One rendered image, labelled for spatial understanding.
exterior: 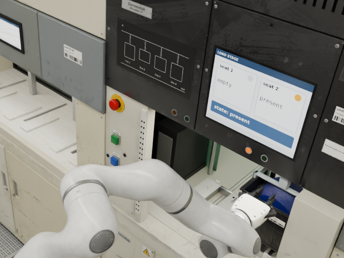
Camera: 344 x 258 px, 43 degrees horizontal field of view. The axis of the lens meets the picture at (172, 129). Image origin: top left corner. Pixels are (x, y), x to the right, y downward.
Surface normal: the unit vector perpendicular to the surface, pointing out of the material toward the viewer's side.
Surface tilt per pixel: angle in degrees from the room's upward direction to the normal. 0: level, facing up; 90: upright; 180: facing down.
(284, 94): 90
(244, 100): 90
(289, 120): 90
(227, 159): 0
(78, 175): 13
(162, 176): 53
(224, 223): 35
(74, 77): 90
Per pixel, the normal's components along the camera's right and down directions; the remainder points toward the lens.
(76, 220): -0.58, -0.47
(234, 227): 0.28, -0.28
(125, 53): -0.65, 0.36
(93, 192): 0.30, -0.85
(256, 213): 0.18, -0.77
